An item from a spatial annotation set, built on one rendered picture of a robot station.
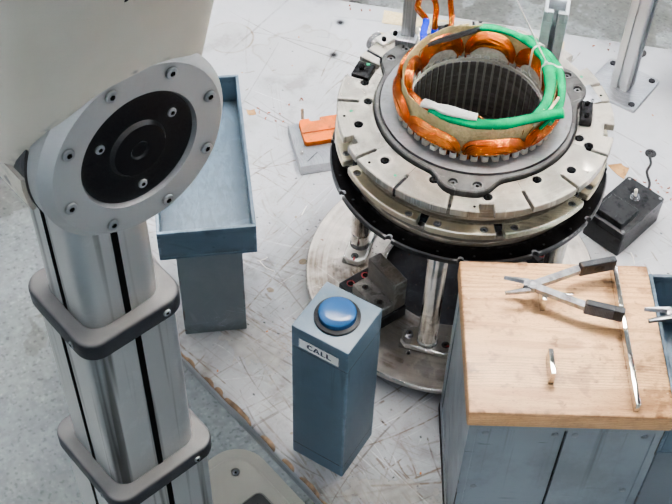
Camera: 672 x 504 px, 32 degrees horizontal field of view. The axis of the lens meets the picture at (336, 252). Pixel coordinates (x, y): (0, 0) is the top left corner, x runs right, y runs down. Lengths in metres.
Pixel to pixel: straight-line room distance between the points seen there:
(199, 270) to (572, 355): 0.49
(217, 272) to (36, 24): 0.79
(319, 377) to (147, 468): 0.21
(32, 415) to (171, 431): 1.22
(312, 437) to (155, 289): 0.38
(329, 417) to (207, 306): 0.26
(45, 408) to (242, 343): 0.98
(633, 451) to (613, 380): 0.09
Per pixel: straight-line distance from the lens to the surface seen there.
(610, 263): 1.26
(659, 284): 1.31
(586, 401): 1.18
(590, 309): 1.22
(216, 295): 1.49
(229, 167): 1.40
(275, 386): 1.50
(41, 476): 2.38
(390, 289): 1.50
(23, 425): 2.45
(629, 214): 1.67
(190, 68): 0.84
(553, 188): 1.31
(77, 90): 0.78
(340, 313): 1.24
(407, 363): 1.50
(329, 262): 1.60
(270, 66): 1.91
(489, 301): 1.24
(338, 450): 1.39
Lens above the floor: 2.03
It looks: 50 degrees down
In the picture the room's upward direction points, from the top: 2 degrees clockwise
